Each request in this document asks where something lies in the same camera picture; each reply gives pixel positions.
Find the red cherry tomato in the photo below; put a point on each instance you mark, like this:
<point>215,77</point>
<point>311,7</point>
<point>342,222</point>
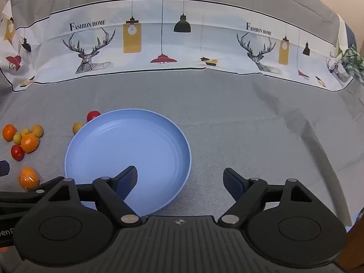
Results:
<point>17,152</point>
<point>93,115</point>

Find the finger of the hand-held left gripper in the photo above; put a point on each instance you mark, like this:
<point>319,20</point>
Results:
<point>20,196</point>
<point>3,168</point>

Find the blue round plate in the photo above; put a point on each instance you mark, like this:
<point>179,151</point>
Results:
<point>128,142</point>

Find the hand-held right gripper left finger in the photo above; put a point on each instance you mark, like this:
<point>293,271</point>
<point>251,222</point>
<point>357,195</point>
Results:
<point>129,180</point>

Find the green checked cloth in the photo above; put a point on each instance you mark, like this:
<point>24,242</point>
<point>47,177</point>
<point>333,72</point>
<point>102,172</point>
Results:
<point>354,62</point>

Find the orange tangerine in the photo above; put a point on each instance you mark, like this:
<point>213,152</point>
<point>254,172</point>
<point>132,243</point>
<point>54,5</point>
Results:
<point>29,143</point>
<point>28,177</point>
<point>9,132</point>

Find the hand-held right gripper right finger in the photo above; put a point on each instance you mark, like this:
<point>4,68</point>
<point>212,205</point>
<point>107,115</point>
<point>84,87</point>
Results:
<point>232,184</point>

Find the deer and lamp printed cloth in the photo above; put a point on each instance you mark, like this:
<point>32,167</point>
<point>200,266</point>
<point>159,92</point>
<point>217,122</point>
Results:
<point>184,48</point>

